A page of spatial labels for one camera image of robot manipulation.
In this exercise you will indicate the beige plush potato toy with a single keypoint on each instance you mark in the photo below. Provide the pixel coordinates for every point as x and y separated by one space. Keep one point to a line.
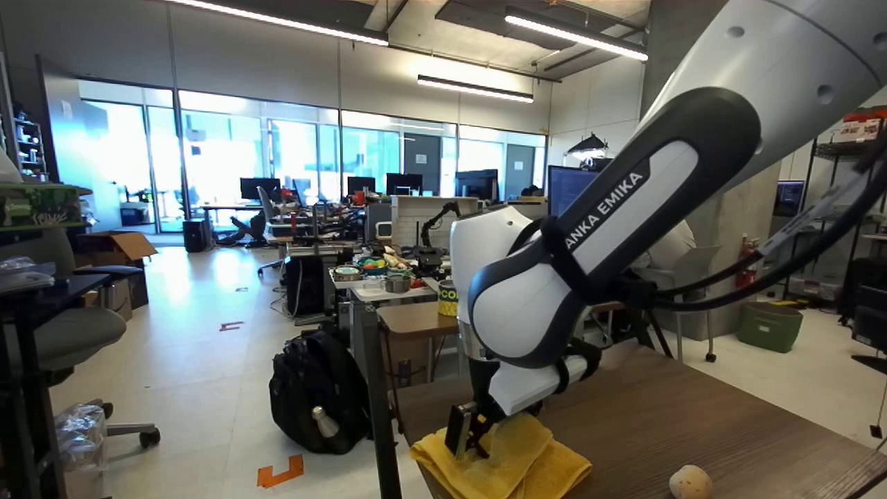
690 484

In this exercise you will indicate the yellow towel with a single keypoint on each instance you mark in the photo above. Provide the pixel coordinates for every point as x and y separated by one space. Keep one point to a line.
523 460

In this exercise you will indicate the blue computer monitor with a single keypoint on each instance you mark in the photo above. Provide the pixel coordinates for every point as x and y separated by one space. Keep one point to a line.
566 183

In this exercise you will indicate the grey office chair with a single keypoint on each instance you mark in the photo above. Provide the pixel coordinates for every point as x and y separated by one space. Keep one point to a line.
54 332

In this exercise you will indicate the brown side desk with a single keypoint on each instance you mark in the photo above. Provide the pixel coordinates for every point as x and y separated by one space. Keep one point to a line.
413 332

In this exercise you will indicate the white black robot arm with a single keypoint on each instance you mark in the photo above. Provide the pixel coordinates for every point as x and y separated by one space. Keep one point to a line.
764 79

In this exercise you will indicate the black backpack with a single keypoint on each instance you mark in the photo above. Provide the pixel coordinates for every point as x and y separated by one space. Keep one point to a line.
320 395

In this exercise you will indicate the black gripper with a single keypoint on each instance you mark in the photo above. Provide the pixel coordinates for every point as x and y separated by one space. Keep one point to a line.
471 420

